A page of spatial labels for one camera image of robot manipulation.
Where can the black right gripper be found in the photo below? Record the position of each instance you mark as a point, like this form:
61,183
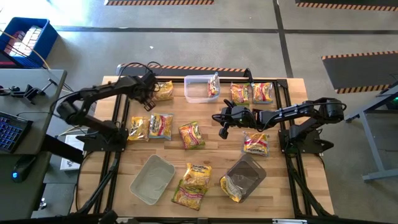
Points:
245,117

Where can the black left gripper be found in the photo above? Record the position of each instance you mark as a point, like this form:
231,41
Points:
146,88

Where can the yellow creamy chicken ramen pack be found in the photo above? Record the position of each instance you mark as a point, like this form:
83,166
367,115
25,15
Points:
230,188
164,91
197,174
139,129

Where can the blue-edged ramen pack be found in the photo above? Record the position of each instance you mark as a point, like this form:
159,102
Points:
213,87
161,126
262,93
255,143

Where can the green-edged chili shrimp ramen pack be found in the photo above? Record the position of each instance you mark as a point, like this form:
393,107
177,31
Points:
188,199
240,94
191,135

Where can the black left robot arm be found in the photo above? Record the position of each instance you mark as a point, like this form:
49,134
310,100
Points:
93,93

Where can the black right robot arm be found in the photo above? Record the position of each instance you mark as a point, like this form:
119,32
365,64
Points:
295,113

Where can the clear plastic bin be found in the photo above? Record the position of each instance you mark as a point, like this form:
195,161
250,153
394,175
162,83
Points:
196,90

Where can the black hazard-striped floor mat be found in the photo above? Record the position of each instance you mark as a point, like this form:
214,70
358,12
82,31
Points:
155,2
202,73
357,73
342,3

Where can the dark smoky plastic bin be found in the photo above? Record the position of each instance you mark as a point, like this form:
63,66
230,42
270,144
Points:
248,174

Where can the white plastic bin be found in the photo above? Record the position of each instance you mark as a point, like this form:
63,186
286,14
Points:
152,180

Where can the white cardboard box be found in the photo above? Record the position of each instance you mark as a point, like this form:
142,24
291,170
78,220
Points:
71,161

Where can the black support beam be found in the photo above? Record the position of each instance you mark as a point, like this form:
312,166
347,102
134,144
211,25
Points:
62,149

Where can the black desk clamp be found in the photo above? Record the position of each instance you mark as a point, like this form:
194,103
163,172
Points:
31,92

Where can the blue plastic crate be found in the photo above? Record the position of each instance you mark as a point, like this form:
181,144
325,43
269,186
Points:
46,34

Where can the small black gadget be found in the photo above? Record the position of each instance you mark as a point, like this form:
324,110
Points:
12,89

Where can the white pink box bundle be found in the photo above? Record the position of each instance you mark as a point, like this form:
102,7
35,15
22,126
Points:
23,40

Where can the black computer mouse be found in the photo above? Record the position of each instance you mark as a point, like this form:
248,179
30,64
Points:
23,166

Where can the black backlit keyboard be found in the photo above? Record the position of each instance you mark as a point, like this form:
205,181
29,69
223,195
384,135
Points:
9,133

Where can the small metal caster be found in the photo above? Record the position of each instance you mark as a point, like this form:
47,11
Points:
42,204

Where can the grey side table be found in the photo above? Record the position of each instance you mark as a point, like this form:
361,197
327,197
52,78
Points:
18,199

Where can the black frame bracket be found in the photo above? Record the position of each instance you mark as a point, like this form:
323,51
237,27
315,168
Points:
247,74

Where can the black aluminium table frame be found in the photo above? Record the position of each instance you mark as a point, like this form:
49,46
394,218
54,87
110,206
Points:
290,186

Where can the grey desk leg frame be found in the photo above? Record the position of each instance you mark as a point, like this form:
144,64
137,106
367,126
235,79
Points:
373,149

